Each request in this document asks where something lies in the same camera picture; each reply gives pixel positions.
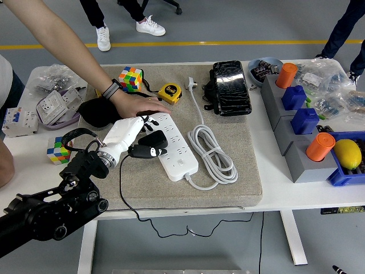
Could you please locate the person's left forearm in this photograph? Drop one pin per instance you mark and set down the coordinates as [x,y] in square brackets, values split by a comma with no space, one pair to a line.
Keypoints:
[57,37]

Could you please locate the person's left hand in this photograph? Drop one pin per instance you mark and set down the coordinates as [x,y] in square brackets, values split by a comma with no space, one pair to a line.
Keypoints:
[134,105]

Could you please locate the black glossy case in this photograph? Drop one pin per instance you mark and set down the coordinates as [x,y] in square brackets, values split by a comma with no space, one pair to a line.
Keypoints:
[231,85]

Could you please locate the small metal bit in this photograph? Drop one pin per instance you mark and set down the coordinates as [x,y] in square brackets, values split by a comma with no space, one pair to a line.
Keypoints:
[81,87]

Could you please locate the blue block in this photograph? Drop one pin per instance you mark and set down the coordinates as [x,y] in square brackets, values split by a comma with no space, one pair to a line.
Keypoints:
[305,121]
[293,98]

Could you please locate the large colourful puzzle cube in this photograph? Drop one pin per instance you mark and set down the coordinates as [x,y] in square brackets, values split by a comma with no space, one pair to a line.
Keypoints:
[129,78]

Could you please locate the white socket block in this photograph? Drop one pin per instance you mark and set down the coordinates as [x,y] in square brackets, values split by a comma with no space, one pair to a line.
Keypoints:
[72,98]

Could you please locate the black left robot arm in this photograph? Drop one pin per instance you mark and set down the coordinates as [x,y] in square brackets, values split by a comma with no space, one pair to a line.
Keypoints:
[57,211]

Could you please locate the clear bag of metal parts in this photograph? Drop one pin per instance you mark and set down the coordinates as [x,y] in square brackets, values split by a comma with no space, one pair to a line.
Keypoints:
[51,77]

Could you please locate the grey-brown mat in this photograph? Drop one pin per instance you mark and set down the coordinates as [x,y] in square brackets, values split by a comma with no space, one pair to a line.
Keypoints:
[171,197]

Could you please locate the white circuit breaker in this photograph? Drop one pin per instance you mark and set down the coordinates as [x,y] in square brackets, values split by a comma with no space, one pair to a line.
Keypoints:
[17,121]

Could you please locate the small colourful puzzle cube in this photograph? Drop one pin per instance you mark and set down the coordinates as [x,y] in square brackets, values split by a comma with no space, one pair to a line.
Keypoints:
[57,152]

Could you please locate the black plug adapter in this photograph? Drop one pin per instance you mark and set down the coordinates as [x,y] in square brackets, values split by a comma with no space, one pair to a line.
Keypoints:
[154,138]

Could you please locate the clear bag of components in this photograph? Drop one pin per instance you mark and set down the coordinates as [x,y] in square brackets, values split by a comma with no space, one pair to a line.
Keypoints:
[342,102]
[328,74]

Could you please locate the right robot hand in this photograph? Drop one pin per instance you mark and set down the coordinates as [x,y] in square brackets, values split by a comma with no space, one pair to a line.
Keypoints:
[338,270]

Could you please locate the blue storage bin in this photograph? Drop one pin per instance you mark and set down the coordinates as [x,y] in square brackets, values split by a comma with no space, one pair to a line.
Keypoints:
[342,178]

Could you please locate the person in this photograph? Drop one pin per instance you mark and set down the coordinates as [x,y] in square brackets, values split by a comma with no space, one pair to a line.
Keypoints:
[342,28]
[5,80]
[103,38]

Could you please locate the white wall socket panel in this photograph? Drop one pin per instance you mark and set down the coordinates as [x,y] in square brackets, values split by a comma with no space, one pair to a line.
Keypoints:
[51,107]

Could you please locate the white table leg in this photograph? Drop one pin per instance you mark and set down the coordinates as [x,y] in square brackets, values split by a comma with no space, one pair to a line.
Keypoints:
[87,245]
[293,239]

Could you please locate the white power strip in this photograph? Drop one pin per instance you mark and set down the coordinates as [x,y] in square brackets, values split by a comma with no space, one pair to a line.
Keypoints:
[179,164]

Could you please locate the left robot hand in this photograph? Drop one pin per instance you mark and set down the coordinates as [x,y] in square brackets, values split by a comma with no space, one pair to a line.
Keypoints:
[119,134]

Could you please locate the black cloth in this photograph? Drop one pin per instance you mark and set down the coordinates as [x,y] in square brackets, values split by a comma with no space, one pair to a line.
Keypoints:
[94,112]

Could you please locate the black wristband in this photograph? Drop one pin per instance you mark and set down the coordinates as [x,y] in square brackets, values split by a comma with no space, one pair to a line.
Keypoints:
[109,89]

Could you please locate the black table control panel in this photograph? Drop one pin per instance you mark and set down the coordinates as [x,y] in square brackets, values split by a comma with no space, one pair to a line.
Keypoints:
[342,210]

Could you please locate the person's right forearm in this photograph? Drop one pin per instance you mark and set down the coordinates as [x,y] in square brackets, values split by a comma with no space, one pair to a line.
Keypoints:
[5,165]

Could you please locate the orange cylinder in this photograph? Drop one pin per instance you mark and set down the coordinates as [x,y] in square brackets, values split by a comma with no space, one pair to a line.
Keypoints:
[286,75]
[320,147]

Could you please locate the grey holder block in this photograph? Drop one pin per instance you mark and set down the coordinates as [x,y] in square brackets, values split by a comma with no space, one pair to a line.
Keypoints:
[283,134]
[271,100]
[310,171]

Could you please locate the yellow lemon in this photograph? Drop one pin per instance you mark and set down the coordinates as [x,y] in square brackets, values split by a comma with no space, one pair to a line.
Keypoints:
[348,154]

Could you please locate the small metal clip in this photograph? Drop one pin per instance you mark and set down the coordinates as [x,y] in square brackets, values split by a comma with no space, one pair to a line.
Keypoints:
[253,87]

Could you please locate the blue bowl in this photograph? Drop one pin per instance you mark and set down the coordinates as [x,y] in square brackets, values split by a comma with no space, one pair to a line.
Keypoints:
[253,75]

